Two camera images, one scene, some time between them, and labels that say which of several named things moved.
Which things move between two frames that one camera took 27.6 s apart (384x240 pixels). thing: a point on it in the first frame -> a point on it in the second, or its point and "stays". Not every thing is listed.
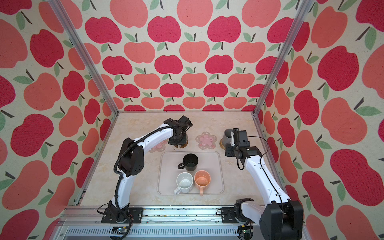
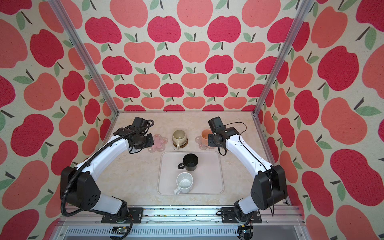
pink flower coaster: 206,140 stays
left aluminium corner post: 65,22 stays
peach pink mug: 202,179 -> 204,136
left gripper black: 172,142 -> 151,142
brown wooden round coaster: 183,145 stays
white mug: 184,181 stays
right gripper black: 228,150 -> 210,140
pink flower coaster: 159,147 stays
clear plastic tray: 212,162 stays
